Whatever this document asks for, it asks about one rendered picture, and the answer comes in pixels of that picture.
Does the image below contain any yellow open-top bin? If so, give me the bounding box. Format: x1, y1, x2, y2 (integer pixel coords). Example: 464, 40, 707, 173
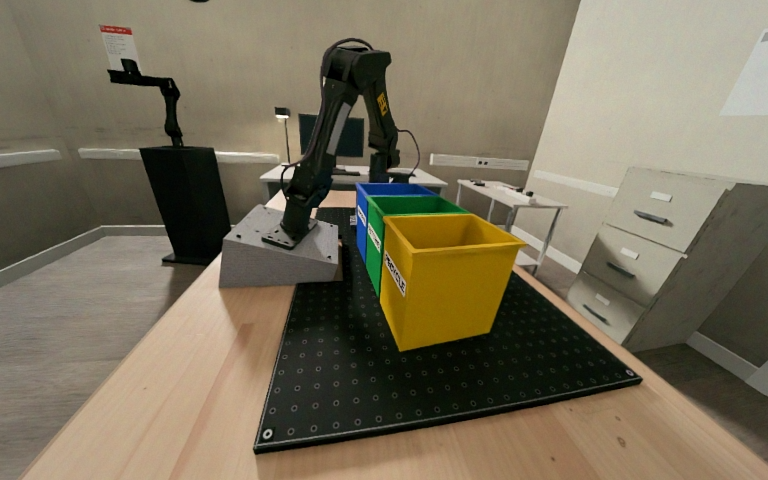
380, 214, 522, 352

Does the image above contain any blue open-top bin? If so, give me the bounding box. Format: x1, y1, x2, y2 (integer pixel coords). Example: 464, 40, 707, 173
356, 183, 437, 264

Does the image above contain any green bin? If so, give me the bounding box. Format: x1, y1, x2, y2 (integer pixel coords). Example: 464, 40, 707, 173
366, 196, 468, 298

